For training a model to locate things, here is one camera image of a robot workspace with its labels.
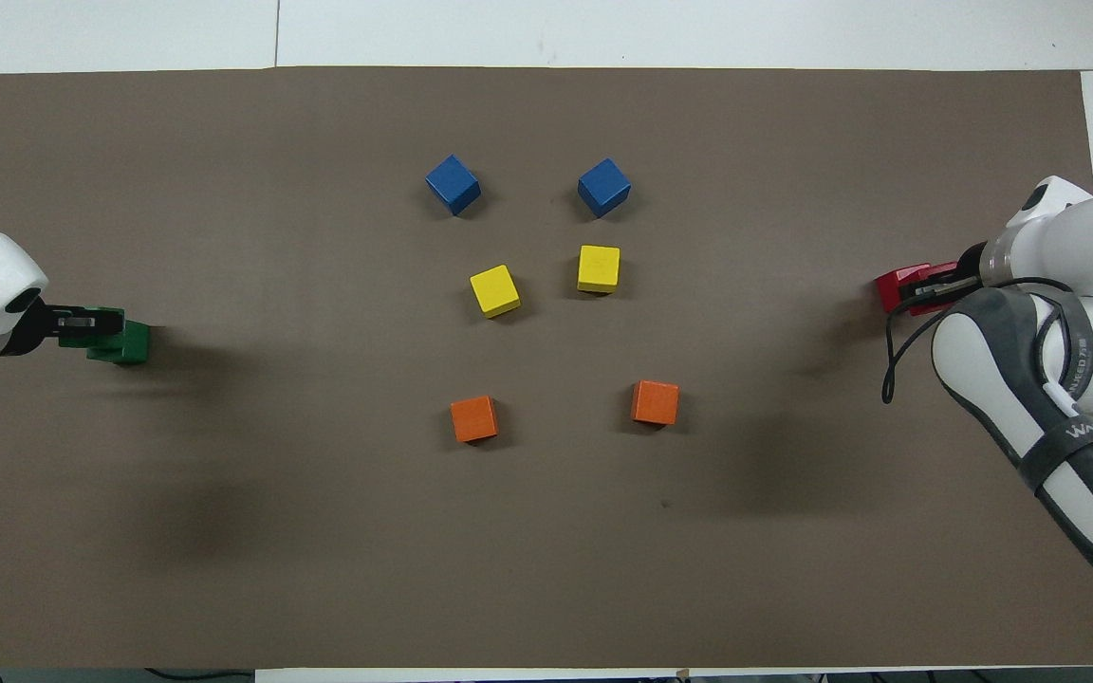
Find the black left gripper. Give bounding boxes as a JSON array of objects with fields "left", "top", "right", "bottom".
[{"left": 8, "top": 301, "right": 126, "bottom": 359}]

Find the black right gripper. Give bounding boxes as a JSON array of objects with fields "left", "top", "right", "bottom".
[{"left": 901, "top": 242, "right": 989, "bottom": 308}]

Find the orange wooden block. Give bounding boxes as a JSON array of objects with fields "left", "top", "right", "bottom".
[
  {"left": 631, "top": 379, "right": 680, "bottom": 426},
  {"left": 450, "top": 395, "right": 499, "bottom": 444}
]

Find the thin black floor cable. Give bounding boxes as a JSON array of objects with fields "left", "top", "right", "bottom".
[{"left": 143, "top": 667, "right": 255, "bottom": 682}]

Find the brown table mat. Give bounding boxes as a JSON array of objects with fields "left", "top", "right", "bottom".
[{"left": 0, "top": 66, "right": 1093, "bottom": 670}]

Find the blue wooden block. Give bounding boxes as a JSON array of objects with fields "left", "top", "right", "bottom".
[
  {"left": 425, "top": 155, "right": 482, "bottom": 216},
  {"left": 577, "top": 157, "right": 632, "bottom": 219}
]

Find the yellow wooden block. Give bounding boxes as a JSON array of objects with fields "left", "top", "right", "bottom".
[
  {"left": 469, "top": 265, "right": 522, "bottom": 319},
  {"left": 577, "top": 245, "right": 621, "bottom": 294}
]

